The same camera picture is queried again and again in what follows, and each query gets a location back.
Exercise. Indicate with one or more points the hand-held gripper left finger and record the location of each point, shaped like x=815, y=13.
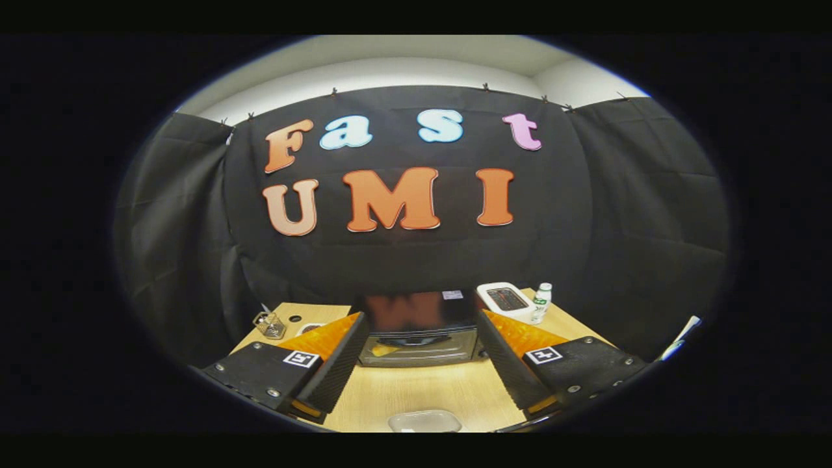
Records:
x=338, y=374

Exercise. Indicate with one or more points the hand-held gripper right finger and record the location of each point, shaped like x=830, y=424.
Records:
x=510, y=370

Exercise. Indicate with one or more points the black toaster oven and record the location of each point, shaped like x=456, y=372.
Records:
x=416, y=312

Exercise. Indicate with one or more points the white bread toaster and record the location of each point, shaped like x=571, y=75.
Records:
x=507, y=299

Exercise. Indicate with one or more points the white divided snack dish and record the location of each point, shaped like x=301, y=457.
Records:
x=309, y=328

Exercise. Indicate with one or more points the white bottle green label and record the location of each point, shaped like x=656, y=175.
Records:
x=541, y=305

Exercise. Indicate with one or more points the white oval plate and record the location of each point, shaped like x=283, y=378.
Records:
x=426, y=421

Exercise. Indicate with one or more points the white side desk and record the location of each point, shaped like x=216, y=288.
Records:
x=679, y=338

